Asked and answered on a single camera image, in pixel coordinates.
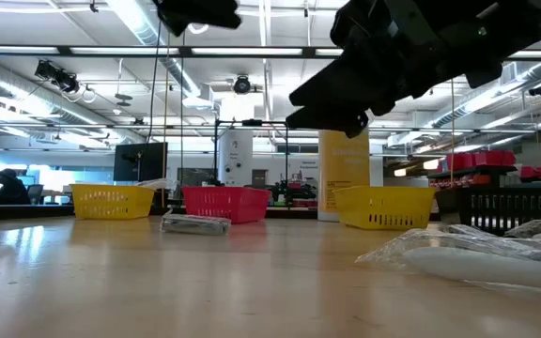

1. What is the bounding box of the black shelf rack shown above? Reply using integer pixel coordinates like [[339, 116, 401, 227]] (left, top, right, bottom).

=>
[[427, 164, 518, 190]]

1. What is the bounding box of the silver corrugated air duct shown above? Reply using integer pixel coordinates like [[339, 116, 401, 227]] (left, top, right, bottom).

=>
[[0, 55, 91, 126]]

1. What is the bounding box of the grey office chair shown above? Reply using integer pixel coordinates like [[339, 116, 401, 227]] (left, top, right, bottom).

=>
[[25, 183, 45, 206]]

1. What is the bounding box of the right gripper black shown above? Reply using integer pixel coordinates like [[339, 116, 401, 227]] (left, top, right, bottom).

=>
[[286, 0, 511, 139]]

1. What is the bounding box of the red plastic basket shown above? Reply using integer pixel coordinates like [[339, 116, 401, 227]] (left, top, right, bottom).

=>
[[181, 186, 271, 224]]

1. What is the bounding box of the black ceiling beam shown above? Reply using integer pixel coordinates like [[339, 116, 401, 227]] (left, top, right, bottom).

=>
[[0, 44, 541, 60]]

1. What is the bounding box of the white yellow-label wipes canister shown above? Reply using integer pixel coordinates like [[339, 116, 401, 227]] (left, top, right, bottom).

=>
[[317, 129, 370, 223]]

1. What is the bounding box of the black monitor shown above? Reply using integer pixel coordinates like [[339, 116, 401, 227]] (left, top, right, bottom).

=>
[[113, 142, 169, 183]]

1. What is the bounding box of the black plastic basket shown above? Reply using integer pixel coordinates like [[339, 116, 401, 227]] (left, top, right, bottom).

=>
[[434, 187, 541, 236]]

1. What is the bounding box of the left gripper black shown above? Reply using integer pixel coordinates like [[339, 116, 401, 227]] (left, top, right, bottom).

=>
[[155, 0, 242, 38]]

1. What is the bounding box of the background robot station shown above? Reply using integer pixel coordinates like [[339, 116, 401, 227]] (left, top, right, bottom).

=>
[[272, 176, 319, 208]]

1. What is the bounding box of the person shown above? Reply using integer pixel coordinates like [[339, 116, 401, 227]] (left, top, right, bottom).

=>
[[0, 167, 32, 206]]

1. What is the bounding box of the black ceiling spotlight cluster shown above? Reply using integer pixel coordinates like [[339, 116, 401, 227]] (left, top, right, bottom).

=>
[[34, 59, 80, 94]]

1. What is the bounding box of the black ceiling camera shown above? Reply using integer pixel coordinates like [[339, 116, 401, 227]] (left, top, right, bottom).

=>
[[232, 74, 252, 95]]

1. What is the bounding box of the yellow plastic basket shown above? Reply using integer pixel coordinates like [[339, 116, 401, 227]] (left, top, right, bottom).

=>
[[333, 186, 437, 231], [70, 183, 156, 221]]

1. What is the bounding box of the white round pillar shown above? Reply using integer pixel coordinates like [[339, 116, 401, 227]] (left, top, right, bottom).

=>
[[217, 129, 255, 187]]

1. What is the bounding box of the clear wrapped white toothbrush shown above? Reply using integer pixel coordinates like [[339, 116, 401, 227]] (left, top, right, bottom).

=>
[[354, 228, 541, 301], [503, 218, 541, 239]]

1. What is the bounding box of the black aluminium table frame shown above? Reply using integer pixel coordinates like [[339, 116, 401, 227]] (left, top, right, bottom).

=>
[[0, 201, 441, 222]]

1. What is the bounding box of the smooth silver air duct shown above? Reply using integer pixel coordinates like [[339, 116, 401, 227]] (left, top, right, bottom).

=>
[[105, 0, 202, 98]]

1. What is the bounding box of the clear grey packet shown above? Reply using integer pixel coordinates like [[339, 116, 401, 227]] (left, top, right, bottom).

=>
[[133, 177, 180, 191], [159, 211, 232, 237]]

